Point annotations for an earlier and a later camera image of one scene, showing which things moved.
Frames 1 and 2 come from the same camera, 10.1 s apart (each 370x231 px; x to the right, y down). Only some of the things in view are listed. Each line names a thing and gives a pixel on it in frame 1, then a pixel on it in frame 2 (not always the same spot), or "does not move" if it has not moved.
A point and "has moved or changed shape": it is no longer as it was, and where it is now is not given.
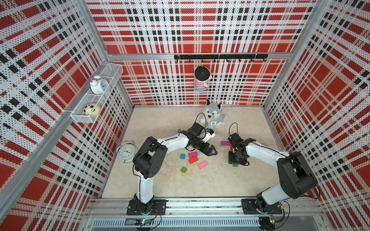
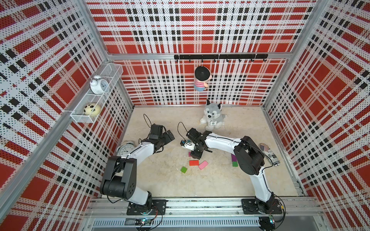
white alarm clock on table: [126, 150] does not move
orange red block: [193, 160] has moved or changed shape
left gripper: [207, 152] -> [165, 134]
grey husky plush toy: [213, 117] does not move
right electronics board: [267, 223] does not move
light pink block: [203, 164] does not move
